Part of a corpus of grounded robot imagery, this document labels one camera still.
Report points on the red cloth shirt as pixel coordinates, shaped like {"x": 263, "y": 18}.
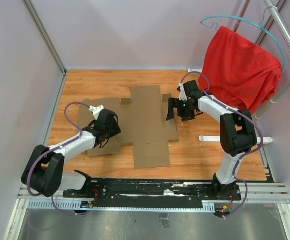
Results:
{"x": 238, "y": 72}

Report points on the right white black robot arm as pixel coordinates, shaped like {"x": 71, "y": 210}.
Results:
{"x": 237, "y": 131}

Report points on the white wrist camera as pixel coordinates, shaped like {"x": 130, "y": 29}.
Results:
{"x": 182, "y": 93}
{"x": 96, "y": 111}

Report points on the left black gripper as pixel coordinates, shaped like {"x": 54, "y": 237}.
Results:
{"x": 116, "y": 130}

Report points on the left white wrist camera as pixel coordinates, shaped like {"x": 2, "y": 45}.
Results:
{"x": 96, "y": 111}

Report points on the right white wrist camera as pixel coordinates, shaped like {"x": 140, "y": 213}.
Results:
{"x": 182, "y": 93}

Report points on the aluminium frame post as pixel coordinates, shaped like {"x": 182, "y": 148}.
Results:
{"x": 44, "y": 34}

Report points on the grey slotted cable duct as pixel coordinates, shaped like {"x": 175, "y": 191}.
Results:
{"x": 81, "y": 205}

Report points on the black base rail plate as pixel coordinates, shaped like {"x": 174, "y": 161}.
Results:
{"x": 149, "y": 192}

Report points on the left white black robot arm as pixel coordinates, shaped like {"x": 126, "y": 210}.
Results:
{"x": 44, "y": 171}

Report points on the brown cardboard box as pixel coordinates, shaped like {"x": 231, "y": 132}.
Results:
{"x": 142, "y": 119}

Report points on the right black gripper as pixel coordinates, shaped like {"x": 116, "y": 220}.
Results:
{"x": 173, "y": 103}

